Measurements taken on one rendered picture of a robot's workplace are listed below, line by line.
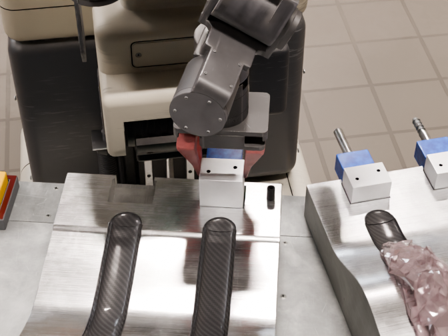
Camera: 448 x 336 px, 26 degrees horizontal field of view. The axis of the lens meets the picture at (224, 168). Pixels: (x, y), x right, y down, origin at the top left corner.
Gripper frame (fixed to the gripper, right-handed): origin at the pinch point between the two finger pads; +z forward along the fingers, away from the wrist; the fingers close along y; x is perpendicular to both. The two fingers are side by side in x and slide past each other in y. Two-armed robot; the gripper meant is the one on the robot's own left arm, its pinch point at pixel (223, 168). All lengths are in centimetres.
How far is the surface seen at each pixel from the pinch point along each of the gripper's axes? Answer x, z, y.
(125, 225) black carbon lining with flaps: -6.1, 3.9, -10.8
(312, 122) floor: 112, 97, 15
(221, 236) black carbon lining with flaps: -6.9, 4.0, 0.4
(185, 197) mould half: -1.6, 3.6, -4.3
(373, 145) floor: 104, 97, 31
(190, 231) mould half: -6.9, 3.4, -3.2
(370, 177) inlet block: 4.3, 4.7, 17.6
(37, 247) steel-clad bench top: -3.1, 12.6, -22.9
